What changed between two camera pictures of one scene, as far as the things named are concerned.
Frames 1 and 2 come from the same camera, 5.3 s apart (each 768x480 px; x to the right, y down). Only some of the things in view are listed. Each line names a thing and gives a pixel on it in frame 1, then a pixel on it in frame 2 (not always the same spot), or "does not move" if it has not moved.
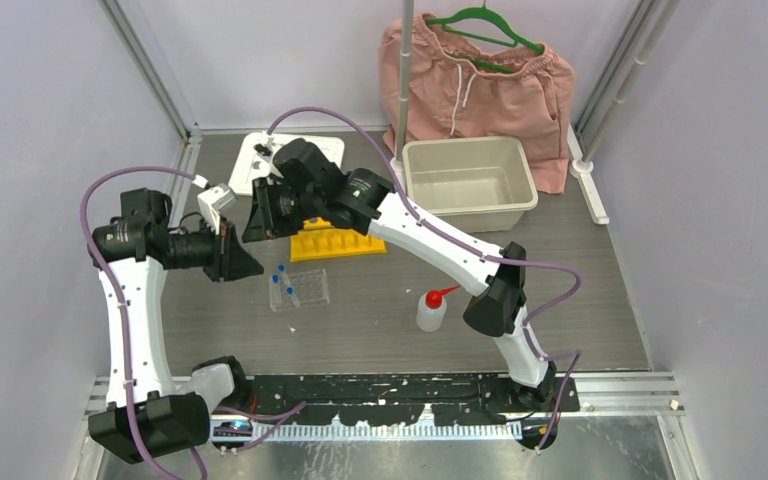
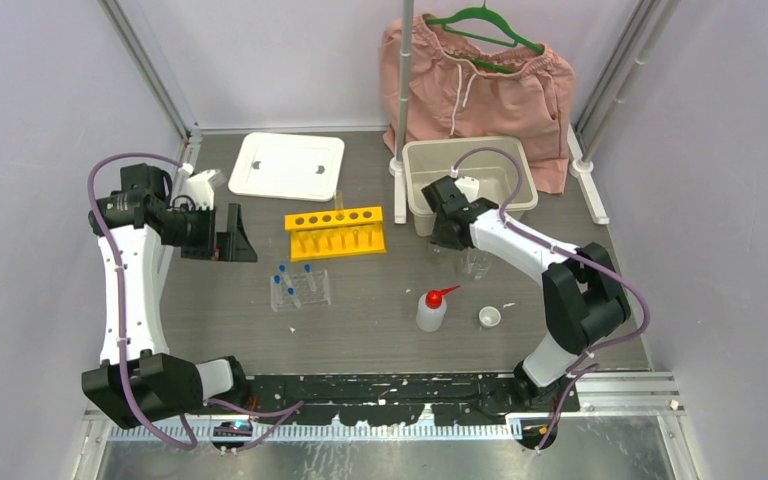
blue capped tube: x=285 y=278 does not move
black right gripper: x=264 y=223 → x=440 y=240
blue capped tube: x=290 y=291 does not move
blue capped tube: x=275 y=291 does not move
